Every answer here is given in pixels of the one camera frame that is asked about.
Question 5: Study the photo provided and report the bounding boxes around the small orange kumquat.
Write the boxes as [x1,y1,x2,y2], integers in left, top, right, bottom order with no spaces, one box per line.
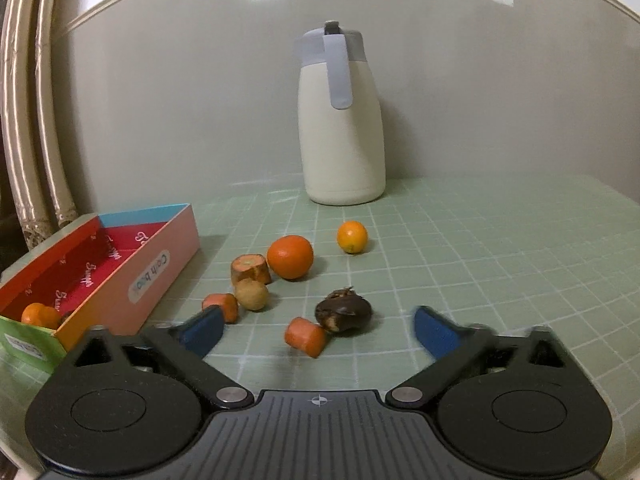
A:
[336,221,369,255]

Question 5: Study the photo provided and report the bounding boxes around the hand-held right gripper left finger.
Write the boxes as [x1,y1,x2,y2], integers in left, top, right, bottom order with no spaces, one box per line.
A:
[56,305,255,409]

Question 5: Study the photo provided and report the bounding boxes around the dark brown chestnut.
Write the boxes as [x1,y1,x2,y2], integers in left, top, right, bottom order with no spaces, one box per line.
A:
[314,286,374,334]

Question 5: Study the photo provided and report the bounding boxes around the white thermos jug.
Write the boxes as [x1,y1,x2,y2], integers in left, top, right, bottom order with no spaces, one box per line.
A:
[293,21,387,206]

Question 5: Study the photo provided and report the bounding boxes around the large orange tangerine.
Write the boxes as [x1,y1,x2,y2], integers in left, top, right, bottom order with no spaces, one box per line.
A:
[266,235,315,281]

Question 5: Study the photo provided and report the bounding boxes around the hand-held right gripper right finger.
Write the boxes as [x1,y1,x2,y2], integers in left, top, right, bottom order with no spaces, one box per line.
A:
[385,305,592,409]

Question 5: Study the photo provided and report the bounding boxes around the colourful paper box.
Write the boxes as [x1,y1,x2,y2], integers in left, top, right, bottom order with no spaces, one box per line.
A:
[0,203,202,376]

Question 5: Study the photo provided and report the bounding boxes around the thick carrot chunk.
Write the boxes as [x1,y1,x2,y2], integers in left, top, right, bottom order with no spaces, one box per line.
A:
[230,254,272,286]

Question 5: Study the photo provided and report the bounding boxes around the beige curtain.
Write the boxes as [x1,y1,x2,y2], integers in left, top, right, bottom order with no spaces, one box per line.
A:
[0,0,80,251]

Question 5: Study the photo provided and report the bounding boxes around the small carrot piece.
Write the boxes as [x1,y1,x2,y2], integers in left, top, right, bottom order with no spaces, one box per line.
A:
[202,293,239,324]

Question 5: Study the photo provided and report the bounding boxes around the orange tangerine in box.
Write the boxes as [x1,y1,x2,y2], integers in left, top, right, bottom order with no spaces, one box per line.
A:
[21,302,63,330]

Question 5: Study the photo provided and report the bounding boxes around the tan longan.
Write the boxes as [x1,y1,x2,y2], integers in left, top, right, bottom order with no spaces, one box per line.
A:
[234,279,270,313]

